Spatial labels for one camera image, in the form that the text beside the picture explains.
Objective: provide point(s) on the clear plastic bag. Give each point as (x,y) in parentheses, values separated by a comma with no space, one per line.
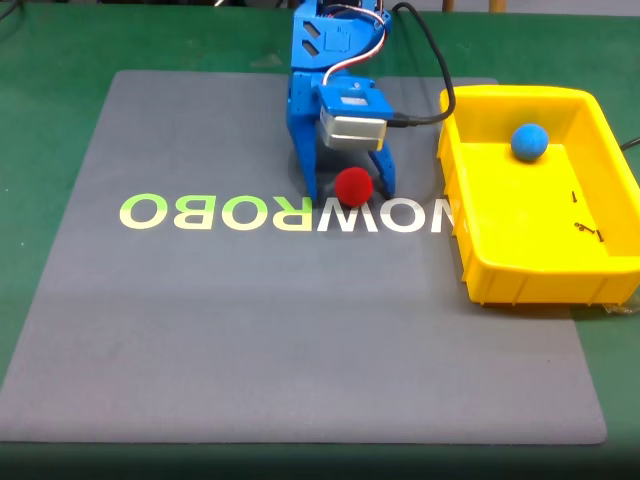
(622,309)

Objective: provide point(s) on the red ball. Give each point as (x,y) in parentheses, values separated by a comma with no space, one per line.
(354,187)

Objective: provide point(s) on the wooden post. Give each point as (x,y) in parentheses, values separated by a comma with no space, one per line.
(448,5)
(497,5)

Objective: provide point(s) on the yellow plastic bin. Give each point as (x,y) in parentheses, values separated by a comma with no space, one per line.
(515,210)

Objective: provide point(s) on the gray mat with NOWROBO print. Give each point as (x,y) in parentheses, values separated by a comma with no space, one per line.
(250,325)

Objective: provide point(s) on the blue ball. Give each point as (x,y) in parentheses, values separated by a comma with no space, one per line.
(530,142)

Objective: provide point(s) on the silver camera box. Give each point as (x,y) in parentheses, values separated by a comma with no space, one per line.
(352,132)

